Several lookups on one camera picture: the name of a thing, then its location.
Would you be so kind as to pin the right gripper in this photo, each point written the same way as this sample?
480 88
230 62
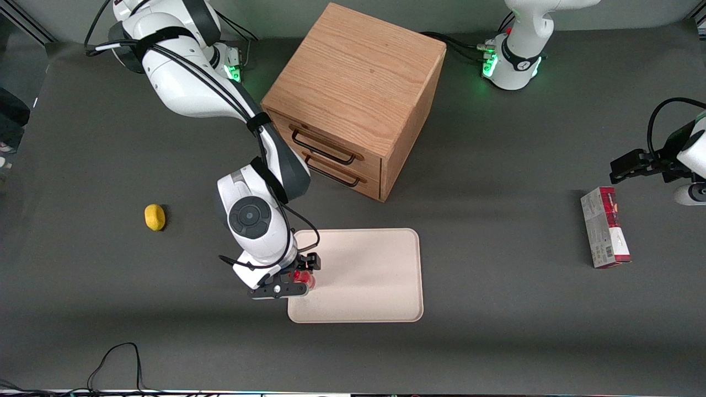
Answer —
306 261

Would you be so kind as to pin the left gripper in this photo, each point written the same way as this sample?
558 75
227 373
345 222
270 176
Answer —
663 162

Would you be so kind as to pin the red coke bottle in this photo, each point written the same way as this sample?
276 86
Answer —
309 280

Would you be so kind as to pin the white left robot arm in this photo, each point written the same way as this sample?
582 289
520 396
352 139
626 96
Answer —
518 60

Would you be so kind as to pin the beige plastic tray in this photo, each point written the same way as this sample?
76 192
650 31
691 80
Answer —
364 275

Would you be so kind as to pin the red and grey carton box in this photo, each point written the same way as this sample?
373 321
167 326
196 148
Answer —
604 231

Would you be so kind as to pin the wooden drawer front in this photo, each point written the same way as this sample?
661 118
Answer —
370 187
372 165

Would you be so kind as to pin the yellow lemon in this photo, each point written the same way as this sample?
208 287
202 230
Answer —
155 217

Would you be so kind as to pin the dark grey table mat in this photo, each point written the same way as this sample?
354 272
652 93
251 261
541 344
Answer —
496 342

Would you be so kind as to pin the oak wooden drawer cabinet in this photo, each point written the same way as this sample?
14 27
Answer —
358 71

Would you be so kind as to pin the white sneaker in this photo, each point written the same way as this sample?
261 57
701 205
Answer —
4 157

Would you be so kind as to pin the dark trouser leg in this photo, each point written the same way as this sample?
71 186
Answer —
14 118

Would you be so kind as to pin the black aluminium frame rail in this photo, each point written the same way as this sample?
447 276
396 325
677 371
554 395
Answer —
699 21
33 30

